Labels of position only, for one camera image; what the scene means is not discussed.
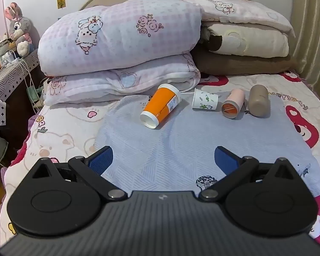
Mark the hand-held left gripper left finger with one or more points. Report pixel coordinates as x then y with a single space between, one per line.
101 160

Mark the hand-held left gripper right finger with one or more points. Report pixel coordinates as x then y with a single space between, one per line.
225 160

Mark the orange cup with white rim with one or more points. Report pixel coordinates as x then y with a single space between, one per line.
160 104

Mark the pink cup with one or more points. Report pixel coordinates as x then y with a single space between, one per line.
236 98

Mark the white paper cup green print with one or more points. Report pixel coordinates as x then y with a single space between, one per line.
205 100

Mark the brown cup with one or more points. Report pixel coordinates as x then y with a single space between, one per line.
258 101

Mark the cartoon printed bed sheet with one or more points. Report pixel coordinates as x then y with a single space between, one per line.
64 128

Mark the light blue cloth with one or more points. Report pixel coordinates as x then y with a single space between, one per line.
176 144

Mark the folded pink heart quilt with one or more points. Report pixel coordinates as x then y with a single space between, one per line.
96 85

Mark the light green plug adapter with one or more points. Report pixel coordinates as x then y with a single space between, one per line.
33 93

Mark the folded brown blanket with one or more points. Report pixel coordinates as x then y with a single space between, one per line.
242 65

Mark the folded cream blanket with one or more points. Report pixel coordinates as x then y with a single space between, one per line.
256 42

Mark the pink checked quilt with cartoon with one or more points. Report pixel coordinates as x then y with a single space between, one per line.
117 37

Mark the nightstand with patterned cloth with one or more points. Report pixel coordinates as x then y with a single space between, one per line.
5 82

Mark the white charger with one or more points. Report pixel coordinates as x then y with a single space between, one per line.
11 58

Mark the small green box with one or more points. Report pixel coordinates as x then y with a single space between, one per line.
4 46

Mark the pink bear pillow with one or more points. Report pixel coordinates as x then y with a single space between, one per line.
242 10

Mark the beige curtain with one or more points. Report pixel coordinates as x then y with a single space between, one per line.
314 32

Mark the grey plush rabbit toy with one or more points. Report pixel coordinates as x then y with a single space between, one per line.
18 26

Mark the yellow wall sticker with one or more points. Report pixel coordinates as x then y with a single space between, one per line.
61 2

